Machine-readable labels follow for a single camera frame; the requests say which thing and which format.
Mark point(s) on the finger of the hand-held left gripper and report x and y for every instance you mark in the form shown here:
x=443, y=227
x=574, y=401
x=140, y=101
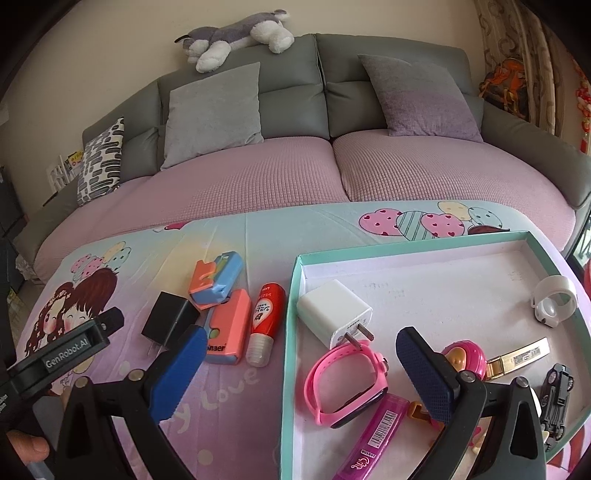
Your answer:
x=110, y=319

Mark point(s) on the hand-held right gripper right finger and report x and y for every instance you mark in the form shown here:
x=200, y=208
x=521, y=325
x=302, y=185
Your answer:
x=425, y=369

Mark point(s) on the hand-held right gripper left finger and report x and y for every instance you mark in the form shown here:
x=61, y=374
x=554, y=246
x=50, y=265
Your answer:
x=180, y=374

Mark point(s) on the pink helmet toy figurine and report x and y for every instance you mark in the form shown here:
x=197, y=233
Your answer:
x=466, y=360

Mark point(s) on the pink smartwatch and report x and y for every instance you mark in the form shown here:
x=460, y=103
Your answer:
x=374, y=360

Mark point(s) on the black charger plug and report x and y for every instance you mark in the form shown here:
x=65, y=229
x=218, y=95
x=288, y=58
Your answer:
x=168, y=316

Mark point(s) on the teal rimmed cardboard box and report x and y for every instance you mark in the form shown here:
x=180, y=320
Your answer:
x=438, y=277

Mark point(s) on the white charger plug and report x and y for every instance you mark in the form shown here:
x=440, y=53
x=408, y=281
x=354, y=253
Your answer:
x=330, y=309

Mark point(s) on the black toy car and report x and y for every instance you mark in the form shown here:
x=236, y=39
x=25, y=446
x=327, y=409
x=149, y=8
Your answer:
x=556, y=397

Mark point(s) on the white smartwatch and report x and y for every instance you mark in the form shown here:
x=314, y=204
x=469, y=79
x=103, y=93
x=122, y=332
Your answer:
x=554, y=295

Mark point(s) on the person's left hand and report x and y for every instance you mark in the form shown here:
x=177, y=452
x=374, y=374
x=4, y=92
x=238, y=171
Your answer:
x=27, y=446

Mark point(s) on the pink and orange correction tape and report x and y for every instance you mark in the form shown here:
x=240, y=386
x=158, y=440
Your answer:
x=228, y=332

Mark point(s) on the printed cartoon blanket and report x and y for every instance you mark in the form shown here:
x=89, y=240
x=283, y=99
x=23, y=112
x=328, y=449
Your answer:
x=138, y=258

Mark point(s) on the red glue tube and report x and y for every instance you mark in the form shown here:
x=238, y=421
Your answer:
x=265, y=314

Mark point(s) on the orange blue toy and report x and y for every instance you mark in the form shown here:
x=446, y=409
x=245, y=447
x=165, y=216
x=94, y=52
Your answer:
x=221, y=277

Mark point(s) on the dark cabinet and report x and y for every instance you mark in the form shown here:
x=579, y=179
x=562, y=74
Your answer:
x=9, y=203

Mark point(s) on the white side rack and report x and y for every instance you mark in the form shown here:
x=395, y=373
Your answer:
x=62, y=170

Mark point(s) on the black and white patterned pillow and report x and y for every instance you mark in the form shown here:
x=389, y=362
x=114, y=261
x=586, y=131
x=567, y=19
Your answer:
x=99, y=161

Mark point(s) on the pink sofa cover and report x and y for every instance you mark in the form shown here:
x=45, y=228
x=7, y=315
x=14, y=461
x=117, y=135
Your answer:
x=277, y=175

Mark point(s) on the light grey pillow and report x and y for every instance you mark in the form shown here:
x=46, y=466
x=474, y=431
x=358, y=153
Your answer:
x=212, y=115

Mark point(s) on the purple grey pillow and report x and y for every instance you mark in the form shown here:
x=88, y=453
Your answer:
x=420, y=97

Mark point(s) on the orange hanging decoration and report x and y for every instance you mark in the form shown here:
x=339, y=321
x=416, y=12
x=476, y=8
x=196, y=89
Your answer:
x=505, y=83

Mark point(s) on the grey sofa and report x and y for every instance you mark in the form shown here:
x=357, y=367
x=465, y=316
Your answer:
x=295, y=78

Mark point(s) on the red knot decoration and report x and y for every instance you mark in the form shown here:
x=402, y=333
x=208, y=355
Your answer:
x=584, y=106

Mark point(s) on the grey white plush dog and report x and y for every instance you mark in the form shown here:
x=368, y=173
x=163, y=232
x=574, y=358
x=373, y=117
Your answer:
x=235, y=32

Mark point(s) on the patterned beige curtain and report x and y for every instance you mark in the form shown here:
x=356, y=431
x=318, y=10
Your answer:
x=531, y=37

